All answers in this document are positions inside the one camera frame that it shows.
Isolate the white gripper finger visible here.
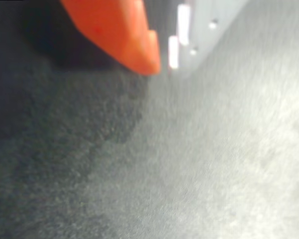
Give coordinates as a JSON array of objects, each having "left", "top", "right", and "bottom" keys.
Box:
[{"left": 168, "top": 0, "right": 250, "bottom": 78}]

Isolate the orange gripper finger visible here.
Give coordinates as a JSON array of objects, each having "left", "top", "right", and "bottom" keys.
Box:
[{"left": 59, "top": 0, "right": 161, "bottom": 77}]

